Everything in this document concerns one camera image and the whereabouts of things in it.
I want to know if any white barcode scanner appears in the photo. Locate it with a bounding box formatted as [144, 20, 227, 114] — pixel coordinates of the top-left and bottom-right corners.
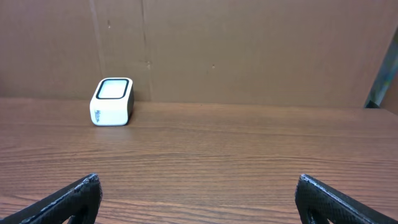
[90, 77, 134, 126]

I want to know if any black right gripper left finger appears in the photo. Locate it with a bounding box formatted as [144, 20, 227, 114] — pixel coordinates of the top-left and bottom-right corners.
[1, 173, 102, 224]

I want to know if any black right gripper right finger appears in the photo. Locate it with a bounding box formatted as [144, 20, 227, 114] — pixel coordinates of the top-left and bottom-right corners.
[295, 174, 397, 224]

